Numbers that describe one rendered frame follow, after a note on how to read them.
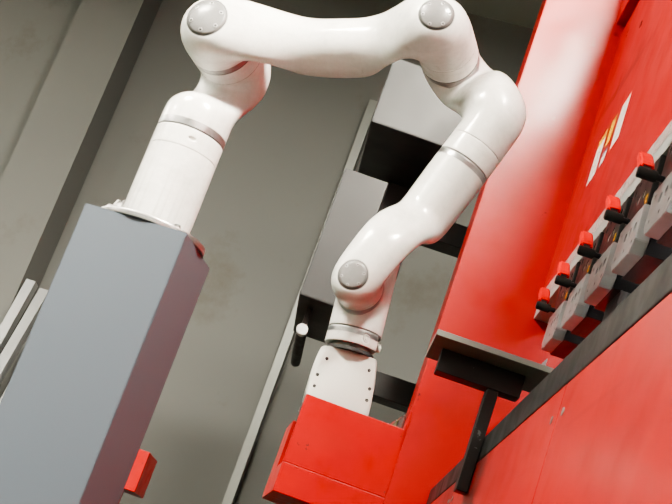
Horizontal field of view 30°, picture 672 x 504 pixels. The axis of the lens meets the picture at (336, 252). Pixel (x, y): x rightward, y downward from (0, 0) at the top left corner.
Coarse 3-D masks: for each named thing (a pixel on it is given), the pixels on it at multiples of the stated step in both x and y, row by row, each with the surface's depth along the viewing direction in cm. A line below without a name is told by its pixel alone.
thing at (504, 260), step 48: (576, 0) 323; (528, 48) 331; (576, 48) 320; (528, 96) 315; (576, 96) 316; (528, 144) 312; (576, 144) 312; (480, 192) 324; (528, 192) 308; (480, 240) 304; (528, 240) 304; (480, 288) 301; (528, 288) 301; (432, 336) 317; (480, 336) 297; (528, 336) 298; (432, 384) 294; (432, 432) 290; (432, 480) 287
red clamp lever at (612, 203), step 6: (606, 198) 209; (612, 198) 207; (618, 198) 208; (606, 204) 206; (612, 204) 204; (618, 204) 205; (606, 210) 201; (612, 210) 202; (618, 210) 203; (606, 216) 200; (612, 216) 200; (618, 216) 200; (618, 222) 200; (624, 222) 201
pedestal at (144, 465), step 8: (144, 456) 356; (152, 456) 363; (136, 464) 355; (144, 464) 356; (152, 464) 368; (136, 472) 355; (144, 472) 359; (152, 472) 374; (128, 480) 354; (136, 480) 354; (144, 480) 364; (128, 488) 354; (136, 488) 354; (144, 488) 369; (136, 496) 370
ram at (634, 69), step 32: (640, 0) 301; (640, 32) 279; (640, 64) 259; (608, 96) 300; (640, 96) 242; (608, 128) 277; (640, 128) 227; (608, 160) 258; (576, 192) 299; (608, 192) 241; (576, 224) 276; (576, 256) 257; (544, 320) 297
